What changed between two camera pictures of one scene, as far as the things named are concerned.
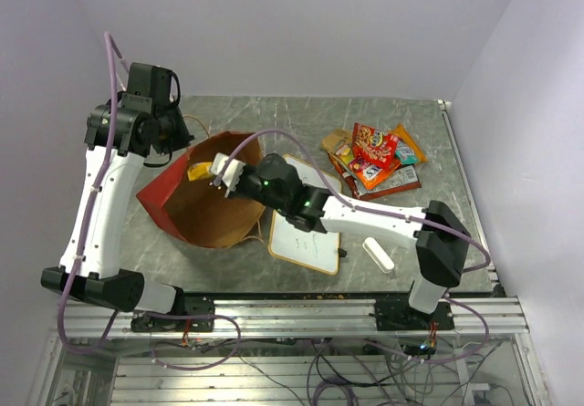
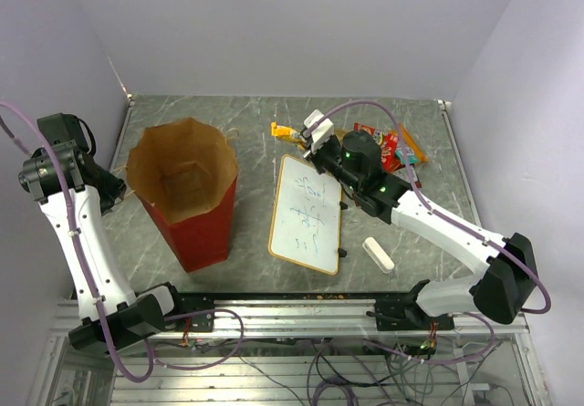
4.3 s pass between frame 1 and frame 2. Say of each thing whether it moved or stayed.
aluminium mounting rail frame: stayed
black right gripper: moved
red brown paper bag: moved
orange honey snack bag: stayed
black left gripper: moved
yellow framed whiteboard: stayed
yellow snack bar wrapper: moved
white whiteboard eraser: stayed
